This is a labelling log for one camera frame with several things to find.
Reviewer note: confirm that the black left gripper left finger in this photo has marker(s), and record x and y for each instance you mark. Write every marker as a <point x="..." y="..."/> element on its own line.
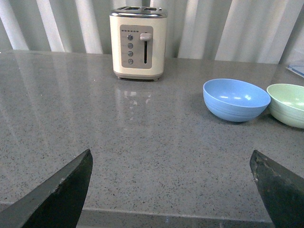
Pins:
<point x="57" y="202"/>

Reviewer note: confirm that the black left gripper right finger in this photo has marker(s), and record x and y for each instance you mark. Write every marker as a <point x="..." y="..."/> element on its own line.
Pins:
<point x="281" y="190"/>

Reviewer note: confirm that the green bowl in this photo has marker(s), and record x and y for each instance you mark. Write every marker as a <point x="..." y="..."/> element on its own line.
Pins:
<point x="287" y="104"/>

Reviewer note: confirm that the blue bowl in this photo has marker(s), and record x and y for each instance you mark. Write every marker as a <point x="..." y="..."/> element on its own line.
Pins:
<point x="234" y="100"/>

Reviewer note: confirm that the clear plastic container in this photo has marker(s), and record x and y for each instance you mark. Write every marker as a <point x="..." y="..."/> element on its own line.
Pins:
<point x="296" y="62"/>

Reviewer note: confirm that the white curtain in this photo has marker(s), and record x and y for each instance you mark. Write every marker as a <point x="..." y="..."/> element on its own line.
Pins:
<point x="260" y="31"/>

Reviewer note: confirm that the cream toaster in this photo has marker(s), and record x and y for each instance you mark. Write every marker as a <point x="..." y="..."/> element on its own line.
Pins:
<point x="138" y="37"/>

